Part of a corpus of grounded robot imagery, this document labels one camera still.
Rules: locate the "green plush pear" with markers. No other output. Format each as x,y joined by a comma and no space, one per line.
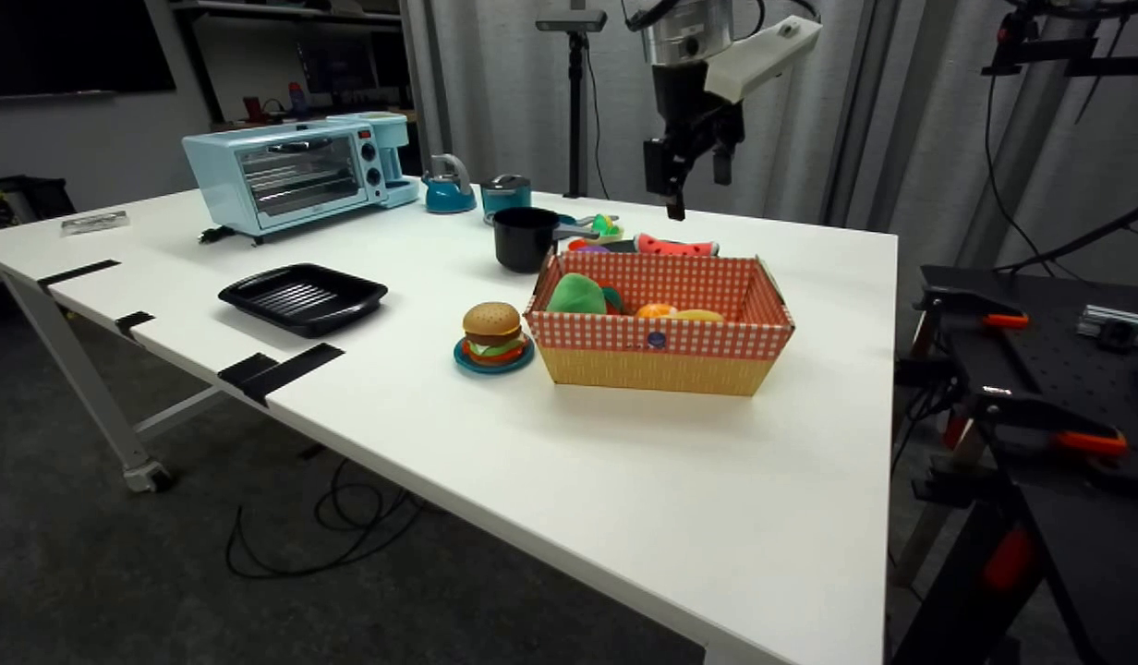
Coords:
577,295

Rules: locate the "teal toy pot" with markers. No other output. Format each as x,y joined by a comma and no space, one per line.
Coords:
504,192

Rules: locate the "light blue toaster oven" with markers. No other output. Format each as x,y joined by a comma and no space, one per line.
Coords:
307,171

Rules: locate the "plush orange slice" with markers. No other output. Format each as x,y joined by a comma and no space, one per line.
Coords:
657,313

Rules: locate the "toy hamburger on plate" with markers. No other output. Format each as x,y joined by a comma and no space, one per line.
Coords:
493,342

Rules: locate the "yellow plush banana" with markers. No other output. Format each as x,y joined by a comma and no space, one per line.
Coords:
697,316

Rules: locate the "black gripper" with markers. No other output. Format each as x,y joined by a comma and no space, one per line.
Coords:
694,126

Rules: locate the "grey curtain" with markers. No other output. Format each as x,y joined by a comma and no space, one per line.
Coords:
891,121

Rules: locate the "black clamp stand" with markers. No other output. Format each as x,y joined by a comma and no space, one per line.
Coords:
1041,389

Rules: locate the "black camera on stand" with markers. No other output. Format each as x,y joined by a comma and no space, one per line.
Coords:
569,25

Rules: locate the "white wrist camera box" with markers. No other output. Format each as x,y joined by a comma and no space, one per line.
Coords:
745,66

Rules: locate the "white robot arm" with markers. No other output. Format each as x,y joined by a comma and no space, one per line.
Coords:
690,31

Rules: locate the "plush watermelon slice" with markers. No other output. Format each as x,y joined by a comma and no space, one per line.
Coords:
678,251

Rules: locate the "black square tray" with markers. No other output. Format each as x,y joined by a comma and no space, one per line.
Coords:
303,297

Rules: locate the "orange checkered paper basket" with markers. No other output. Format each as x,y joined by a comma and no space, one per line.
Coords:
653,354

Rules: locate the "black round cake tin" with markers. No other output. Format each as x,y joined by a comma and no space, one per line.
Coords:
525,238

